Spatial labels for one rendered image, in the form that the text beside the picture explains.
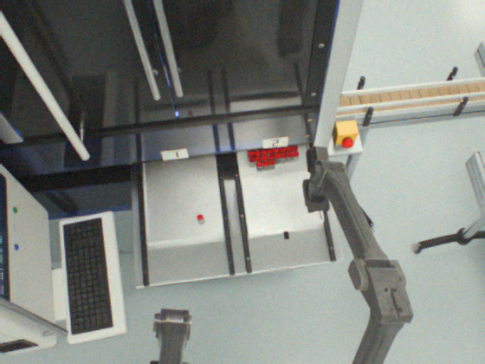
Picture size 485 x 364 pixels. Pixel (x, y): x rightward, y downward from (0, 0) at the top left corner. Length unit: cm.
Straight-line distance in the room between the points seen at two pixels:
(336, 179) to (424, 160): 175
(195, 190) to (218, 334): 96
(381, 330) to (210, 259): 83
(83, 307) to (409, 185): 182
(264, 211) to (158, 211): 37
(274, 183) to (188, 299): 100
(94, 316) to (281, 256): 65
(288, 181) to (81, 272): 78
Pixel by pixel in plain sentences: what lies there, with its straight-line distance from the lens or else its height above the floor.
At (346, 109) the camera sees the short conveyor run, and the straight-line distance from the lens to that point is 198.
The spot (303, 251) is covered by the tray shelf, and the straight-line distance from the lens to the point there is 181.
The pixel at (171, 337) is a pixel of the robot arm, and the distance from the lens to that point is 121.
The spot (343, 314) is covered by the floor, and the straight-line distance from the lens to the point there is 268.
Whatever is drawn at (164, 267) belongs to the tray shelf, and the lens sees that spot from 182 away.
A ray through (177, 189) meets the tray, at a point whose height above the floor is 88.
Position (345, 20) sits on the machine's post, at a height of 159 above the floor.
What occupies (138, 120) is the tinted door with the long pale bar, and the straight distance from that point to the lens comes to 164.
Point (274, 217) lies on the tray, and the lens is 185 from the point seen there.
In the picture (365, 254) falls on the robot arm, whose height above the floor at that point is 150.
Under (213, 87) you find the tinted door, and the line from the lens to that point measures 152.
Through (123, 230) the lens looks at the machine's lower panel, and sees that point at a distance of 243.
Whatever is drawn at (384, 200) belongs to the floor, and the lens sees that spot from 291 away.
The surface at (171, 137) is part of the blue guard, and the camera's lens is 172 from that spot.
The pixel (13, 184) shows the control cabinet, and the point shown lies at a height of 111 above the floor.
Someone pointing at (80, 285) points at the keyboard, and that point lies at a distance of 193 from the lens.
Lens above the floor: 260
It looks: 67 degrees down
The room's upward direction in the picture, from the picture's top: 2 degrees clockwise
